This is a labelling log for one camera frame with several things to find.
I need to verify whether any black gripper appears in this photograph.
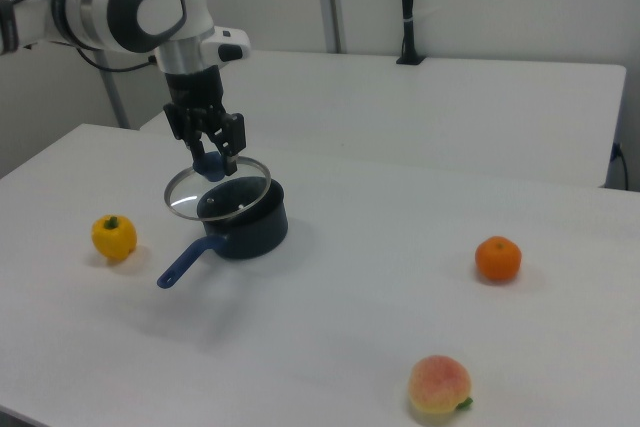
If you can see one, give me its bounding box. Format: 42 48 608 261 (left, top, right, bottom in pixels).
162 65 248 176

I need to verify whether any glass lid with blue knob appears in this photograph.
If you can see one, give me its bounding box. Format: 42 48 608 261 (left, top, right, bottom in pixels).
163 150 273 224

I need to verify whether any yellow bell pepper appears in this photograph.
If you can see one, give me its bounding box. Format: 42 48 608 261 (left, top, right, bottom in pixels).
90 214 138 263

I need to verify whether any black pole with flat base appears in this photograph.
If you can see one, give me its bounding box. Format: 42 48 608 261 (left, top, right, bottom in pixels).
395 0 427 67

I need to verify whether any orange mandarin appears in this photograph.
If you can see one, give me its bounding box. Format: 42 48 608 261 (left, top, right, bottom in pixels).
474 234 523 283

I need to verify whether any pink yellow peach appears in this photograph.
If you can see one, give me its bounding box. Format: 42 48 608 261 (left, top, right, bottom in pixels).
407 354 474 416

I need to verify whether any dark blue saucepan, blue handle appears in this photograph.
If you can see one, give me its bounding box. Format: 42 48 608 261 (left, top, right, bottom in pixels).
156 177 290 290

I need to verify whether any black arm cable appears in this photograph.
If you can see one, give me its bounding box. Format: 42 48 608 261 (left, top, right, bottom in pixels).
73 44 157 73

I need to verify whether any black hanging power cable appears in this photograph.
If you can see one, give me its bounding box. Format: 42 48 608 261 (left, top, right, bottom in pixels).
611 142 630 192

